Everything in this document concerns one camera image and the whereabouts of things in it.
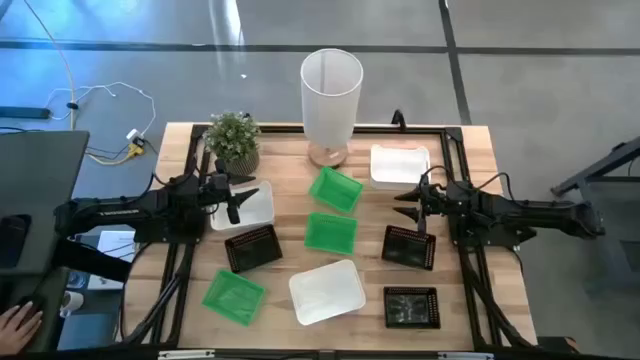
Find black cable bundle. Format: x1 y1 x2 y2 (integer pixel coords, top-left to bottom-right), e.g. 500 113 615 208
117 242 196 346
457 247 534 349

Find white cup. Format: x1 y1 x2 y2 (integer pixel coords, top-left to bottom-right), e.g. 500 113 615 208
59 290 85 319

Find black power strip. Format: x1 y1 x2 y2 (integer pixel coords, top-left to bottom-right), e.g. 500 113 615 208
0 105 52 120

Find dark grey desk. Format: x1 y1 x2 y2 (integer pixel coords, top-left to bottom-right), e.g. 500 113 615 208
0 129 91 351

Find black aluminium table frame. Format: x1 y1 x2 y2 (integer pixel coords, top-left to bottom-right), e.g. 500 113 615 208
117 122 539 351

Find white plastic basket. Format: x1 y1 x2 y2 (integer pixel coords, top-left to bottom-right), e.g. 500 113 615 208
288 258 368 327
369 143 432 192
208 179 276 232

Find thin white cable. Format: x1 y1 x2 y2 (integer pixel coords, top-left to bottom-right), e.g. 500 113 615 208
43 81 157 139

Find white paper box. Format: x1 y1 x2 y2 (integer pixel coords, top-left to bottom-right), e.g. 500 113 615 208
87 229 137 291

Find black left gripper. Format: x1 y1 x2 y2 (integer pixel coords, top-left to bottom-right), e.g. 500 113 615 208
199 172 261 209

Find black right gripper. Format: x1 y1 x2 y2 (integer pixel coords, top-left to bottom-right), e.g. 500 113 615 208
392 182 452 225

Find grey metal table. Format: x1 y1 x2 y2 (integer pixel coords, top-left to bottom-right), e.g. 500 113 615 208
549 134 640 294

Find green plastic basket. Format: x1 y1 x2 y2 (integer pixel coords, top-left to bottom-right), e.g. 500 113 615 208
303 211 359 257
201 269 267 328
308 166 365 214

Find silver bracket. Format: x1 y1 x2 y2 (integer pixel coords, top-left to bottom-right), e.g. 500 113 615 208
158 349 216 360
438 351 494 360

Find person's hand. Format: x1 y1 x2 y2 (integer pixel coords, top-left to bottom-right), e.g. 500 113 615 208
0 299 45 356

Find black plastic basket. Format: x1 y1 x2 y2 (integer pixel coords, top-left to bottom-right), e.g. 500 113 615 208
223 223 284 274
380 224 437 272
382 285 442 330

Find black flat device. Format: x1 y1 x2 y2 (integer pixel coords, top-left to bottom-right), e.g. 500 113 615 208
0 213 33 270

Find black beam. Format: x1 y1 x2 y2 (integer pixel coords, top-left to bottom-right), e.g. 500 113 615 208
52 238 134 284

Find potted plant ribbed pot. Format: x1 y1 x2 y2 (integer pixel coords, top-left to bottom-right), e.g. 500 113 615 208
202 110 262 177

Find tan cable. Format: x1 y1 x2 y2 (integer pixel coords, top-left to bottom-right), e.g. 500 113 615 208
22 0 77 132

